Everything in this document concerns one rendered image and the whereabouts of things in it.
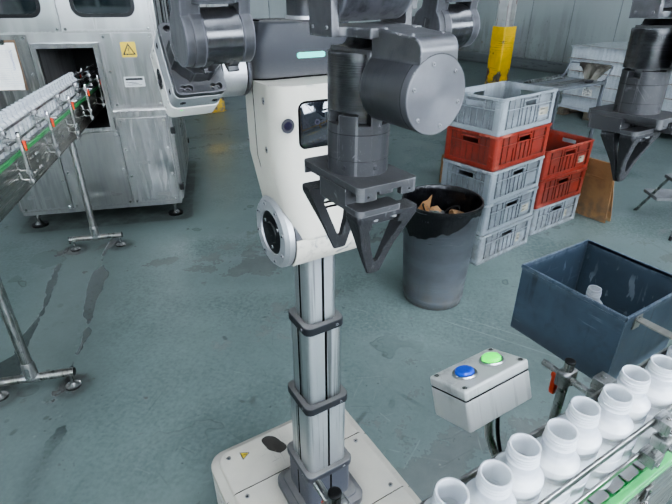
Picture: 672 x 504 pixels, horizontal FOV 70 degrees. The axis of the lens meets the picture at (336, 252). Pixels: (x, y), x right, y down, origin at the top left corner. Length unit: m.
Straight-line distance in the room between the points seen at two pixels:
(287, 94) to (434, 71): 0.54
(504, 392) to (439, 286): 2.01
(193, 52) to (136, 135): 3.33
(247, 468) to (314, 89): 1.27
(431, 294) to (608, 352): 1.55
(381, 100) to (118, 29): 3.61
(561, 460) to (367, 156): 0.45
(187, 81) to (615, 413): 0.80
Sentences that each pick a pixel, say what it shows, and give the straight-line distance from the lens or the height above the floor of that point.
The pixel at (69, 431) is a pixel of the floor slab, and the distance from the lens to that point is 2.46.
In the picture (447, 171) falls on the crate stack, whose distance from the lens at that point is 3.38.
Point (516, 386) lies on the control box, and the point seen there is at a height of 1.09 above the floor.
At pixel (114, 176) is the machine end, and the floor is 0.39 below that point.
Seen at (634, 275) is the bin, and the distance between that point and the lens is 1.68.
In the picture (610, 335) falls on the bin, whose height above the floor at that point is 0.88.
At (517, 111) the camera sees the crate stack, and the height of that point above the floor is 1.02.
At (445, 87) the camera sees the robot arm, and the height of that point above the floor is 1.57.
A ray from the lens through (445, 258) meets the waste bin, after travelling 2.69.
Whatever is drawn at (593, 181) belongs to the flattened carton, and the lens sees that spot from 4.39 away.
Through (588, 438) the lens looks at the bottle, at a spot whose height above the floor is 1.13.
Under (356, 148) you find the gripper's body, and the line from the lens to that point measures 0.43.
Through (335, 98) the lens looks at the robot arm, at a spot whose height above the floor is 1.56.
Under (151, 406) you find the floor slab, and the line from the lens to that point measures 2.42.
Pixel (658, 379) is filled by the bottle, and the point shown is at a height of 1.15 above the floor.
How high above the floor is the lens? 1.63
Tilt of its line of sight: 28 degrees down
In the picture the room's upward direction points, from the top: straight up
